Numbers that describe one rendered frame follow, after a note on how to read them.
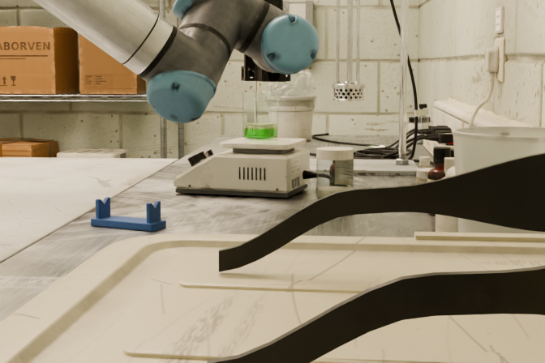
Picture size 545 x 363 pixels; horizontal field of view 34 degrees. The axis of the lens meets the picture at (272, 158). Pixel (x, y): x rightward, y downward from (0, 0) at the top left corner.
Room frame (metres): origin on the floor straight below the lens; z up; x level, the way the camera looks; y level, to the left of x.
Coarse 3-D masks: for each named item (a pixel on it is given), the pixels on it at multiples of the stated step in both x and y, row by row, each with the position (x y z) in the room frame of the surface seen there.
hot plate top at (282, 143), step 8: (224, 144) 1.44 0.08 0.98; (232, 144) 1.44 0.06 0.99; (240, 144) 1.43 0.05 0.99; (248, 144) 1.43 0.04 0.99; (256, 144) 1.42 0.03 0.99; (264, 144) 1.42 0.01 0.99; (272, 144) 1.42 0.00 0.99; (280, 144) 1.41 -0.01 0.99; (288, 144) 1.41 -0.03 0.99; (296, 144) 1.45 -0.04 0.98
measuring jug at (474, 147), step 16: (464, 128) 0.91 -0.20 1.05; (480, 128) 0.93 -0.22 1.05; (496, 128) 0.93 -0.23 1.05; (512, 128) 0.93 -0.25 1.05; (528, 128) 0.93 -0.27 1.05; (544, 128) 0.92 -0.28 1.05; (464, 144) 0.85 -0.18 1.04; (480, 144) 0.83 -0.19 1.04; (496, 144) 0.82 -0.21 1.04; (512, 144) 0.81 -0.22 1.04; (528, 144) 0.80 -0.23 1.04; (544, 144) 0.80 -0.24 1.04; (464, 160) 0.85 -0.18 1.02; (480, 160) 0.83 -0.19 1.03; (496, 160) 0.82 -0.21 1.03; (464, 224) 0.86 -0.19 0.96; (480, 224) 0.83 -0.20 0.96
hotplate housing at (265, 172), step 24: (192, 168) 1.46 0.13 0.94; (216, 168) 1.44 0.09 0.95; (240, 168) 1.43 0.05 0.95; (264, 168) 1.41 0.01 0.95; (288, 168) 1.41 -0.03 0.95; (192, 192) 1.45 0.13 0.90; (216, 192) 1.44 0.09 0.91; (240, 192) 1.43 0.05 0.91; (264, 192) 1.42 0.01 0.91; (288, 192) 1.41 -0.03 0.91
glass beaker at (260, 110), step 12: (252, 96) 1.47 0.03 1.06; (264, 96) 1.47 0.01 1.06; (276, 96) 1.48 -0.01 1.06; (252, 108) 1.47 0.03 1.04; (264, 108) 1.47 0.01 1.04; (276, 108) 1.48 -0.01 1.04; (252, 120) 1.47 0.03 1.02; (264, 120) 1.47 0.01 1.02; (276, 120) 1.48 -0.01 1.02; (252, 132) 1.47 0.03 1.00; (264, 132) 1.47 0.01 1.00; (276, 132) 1.48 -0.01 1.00
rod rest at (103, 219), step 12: (96, 204) 1.18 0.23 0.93; (108, 204) 1.19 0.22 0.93; (156, 204) 1.16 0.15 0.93; (96, 216) 1.18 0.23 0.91; (108, 216) 1.19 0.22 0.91; (120, 216) 1.19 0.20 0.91; (156, 216) 1.15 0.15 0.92; (132, 228) 1.15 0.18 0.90; (144, 228) 1.14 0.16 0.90; (156, 228) 1.14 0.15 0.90
